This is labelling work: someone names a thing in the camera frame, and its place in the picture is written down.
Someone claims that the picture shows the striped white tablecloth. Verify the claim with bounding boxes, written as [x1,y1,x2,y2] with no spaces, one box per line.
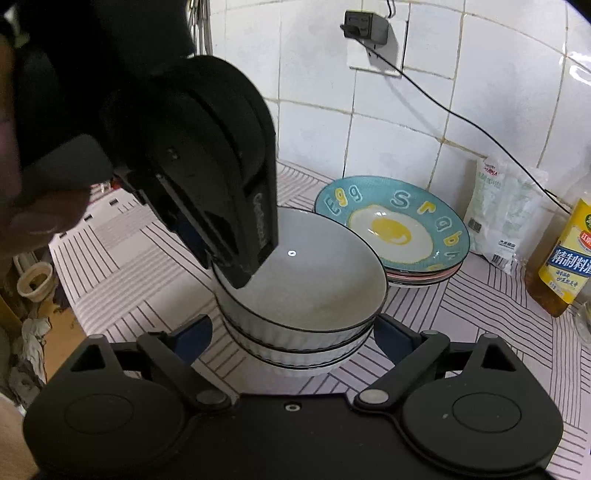
[48,159,591,468]

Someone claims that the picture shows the white ribbed bowl black rim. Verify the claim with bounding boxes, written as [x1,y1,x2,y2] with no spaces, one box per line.
[211,206,389,346]
[240,344,357,378]
[222,315,376,366]

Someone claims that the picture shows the clear glass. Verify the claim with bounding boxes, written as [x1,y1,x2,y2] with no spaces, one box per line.
[573,299,591,343]

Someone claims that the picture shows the blue fried egg plate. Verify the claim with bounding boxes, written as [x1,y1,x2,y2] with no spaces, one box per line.
[314,175,471,274]

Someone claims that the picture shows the black plug adapter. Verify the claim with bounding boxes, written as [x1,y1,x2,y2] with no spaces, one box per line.
[340,10,390,47]

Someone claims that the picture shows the metal wall pipes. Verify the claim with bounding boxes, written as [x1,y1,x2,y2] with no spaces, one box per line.
[193,0,214,57]

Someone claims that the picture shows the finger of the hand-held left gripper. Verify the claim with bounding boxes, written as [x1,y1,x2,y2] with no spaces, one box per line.
[121,167,214,272]
[210,152,279,290]

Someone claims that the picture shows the person's left hand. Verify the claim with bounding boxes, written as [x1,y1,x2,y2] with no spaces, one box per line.
[0,111,92,252]

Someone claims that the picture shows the black power cable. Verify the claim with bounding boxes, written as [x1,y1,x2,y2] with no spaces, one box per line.
[367,41,574,215]

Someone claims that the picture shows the yellow cooking oil bottle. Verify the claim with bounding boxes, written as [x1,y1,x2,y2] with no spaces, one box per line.
[525,165,591,318]

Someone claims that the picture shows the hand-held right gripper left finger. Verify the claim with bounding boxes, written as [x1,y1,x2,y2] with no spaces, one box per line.
[69,315,234,412]

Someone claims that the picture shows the white wall socket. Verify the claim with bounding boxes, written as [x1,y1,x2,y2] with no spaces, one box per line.
[347,26,405,80]

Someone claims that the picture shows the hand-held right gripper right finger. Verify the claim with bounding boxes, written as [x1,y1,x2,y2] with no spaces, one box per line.
[353,313,516,412]

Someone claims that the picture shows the white plastic seasoning bag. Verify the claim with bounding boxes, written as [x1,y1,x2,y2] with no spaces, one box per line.
[462,155,548,276]

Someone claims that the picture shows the cream plastic ring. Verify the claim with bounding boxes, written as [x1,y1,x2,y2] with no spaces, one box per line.
[17,261,56,304]

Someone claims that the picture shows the pink carrot print plate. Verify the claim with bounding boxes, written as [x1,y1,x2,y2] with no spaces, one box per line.
[385,258,466,283]

